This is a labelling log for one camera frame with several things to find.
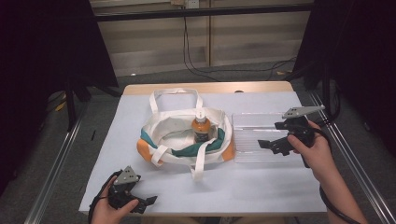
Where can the black metal stand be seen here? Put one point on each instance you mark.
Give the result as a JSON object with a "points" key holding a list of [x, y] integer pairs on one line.
{"points": [[73, 102], [323, 84]]}

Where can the person's left hand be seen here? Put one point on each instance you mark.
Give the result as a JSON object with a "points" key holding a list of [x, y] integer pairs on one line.
{"points": [[104, 211]]}

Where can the metal floor rail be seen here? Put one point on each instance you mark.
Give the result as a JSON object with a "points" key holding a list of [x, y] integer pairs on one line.
{"points": [[358, 168], [54, 174]]}

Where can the white wall socket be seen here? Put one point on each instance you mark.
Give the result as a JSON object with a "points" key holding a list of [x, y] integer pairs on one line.
{"points": [[192, 3]]}

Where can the clear plastic tray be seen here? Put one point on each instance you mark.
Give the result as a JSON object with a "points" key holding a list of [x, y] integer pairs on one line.
{"points": [[252, 140]]}

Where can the light blue table mat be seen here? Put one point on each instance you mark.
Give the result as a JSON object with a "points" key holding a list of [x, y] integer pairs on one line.
{"points": [[218, 193]]}

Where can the black curtain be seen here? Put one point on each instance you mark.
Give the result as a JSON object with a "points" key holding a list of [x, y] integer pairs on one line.
{"points": [[361, 46], [46, 46]]}

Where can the orange drink bottle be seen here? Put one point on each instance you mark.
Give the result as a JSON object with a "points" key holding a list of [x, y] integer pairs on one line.
{"points": [[201, 127]]}

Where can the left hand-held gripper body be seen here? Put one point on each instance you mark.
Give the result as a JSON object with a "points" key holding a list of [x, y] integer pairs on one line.
{"points": [[122, 189]]}

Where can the white canvas tote bag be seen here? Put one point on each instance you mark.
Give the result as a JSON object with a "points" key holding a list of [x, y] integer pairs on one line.
{"points": [[169, 132]]}

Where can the person's right hand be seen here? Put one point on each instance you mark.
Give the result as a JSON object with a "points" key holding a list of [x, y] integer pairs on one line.
{"points": [[317, 158]]}

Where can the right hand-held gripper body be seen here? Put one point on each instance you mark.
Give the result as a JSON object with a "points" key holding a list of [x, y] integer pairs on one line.
{"points": [[300, 129]]}

